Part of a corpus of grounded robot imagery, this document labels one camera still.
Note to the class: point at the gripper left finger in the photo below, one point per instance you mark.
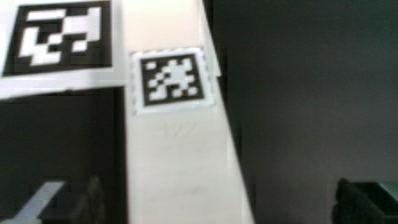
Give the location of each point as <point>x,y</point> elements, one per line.
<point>67,203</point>

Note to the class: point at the white desk leg with marker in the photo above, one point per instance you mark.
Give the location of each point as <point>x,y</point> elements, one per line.
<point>113,111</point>

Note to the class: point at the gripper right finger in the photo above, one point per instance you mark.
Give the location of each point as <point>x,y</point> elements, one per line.
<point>367,202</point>

